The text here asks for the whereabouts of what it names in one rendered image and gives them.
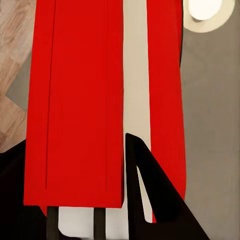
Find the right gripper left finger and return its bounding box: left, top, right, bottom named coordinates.
left=0, top=139, right=26, bottom=240

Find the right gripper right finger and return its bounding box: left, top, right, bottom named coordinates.
left=125, top=133, right=210, bottom=240

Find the radio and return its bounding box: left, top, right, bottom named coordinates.
left=23, top=0, right=186, bottom=240

